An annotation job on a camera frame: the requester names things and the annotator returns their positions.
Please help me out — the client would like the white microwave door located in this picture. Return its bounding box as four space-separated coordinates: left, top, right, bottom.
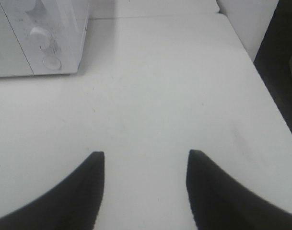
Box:
0 4 33 77

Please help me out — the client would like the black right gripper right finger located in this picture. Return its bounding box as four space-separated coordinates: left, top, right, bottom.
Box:
186 149 292 230

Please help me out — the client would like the white timer knob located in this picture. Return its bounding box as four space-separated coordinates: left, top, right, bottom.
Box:
30 26 49 38

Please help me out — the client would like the upper white power knob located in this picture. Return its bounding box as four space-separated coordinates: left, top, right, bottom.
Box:
26 0 47 18

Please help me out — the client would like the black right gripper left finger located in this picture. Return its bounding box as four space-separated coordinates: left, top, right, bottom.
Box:
0 151 105 230

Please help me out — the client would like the white microwave oven body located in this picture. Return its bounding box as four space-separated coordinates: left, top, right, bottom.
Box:
0 0 90 76

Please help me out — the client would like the round white door button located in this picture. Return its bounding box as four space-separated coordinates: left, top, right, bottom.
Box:
43 57 61 70

